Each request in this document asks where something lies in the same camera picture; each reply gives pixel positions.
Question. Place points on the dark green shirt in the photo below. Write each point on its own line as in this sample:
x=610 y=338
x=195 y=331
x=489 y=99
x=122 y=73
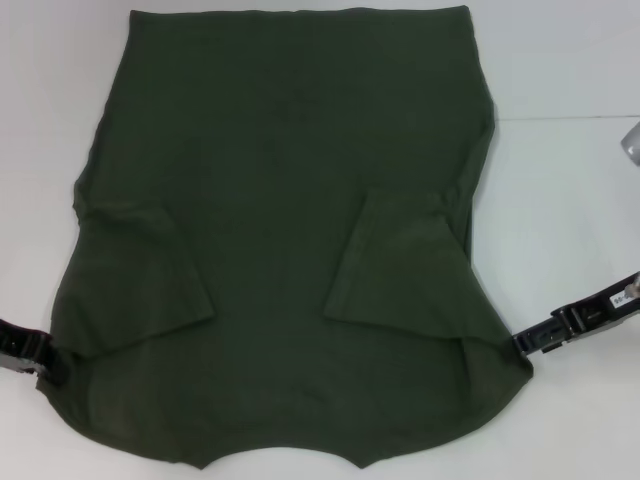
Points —
x=275 y=200

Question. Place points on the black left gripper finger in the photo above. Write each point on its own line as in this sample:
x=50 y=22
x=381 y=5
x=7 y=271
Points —
x=30 y=345

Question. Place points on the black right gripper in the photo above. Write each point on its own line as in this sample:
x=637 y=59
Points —
x=600 y=310

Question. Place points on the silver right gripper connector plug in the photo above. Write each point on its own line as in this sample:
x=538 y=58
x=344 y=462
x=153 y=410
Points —
x=635 y=289

